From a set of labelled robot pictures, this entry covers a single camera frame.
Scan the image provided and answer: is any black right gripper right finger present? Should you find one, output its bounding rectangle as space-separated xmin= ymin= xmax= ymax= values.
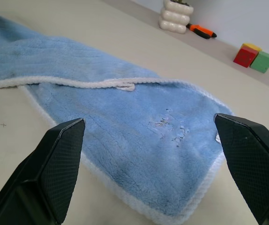
xmin=214 ymin=113 xmax=269 ymax=225

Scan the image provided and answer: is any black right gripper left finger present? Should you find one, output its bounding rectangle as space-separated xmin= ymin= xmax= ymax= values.
xmin=0 ymin=118 xmax=86 ymax=225

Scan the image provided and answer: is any blue towel with white trim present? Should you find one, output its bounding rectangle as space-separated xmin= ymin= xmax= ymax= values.
xmin=0 ymin=13 xmax=235 ymax=225

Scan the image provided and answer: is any green wooden cube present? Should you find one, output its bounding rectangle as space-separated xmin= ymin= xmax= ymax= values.
xmin=249 ymin=51 xmax=269 ymax=74

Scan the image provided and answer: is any red wooden cube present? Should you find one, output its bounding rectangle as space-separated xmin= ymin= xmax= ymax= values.
xmin=233 ymin=46 xmax=259 ymax=68

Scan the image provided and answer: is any yellow wooden cube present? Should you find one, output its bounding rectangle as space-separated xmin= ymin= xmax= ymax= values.
xmin=240 ymin=42 xmax=262 ymax=53

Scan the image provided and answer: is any white bubbly ceramic plant pot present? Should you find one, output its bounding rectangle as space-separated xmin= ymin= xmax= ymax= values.
xmin=158 ymin=0 xmax=194 ymax=35

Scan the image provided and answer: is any orange and black handled tool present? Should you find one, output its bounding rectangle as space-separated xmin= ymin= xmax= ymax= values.
xmin=186 ymin=23 xmax=217 ymax=40

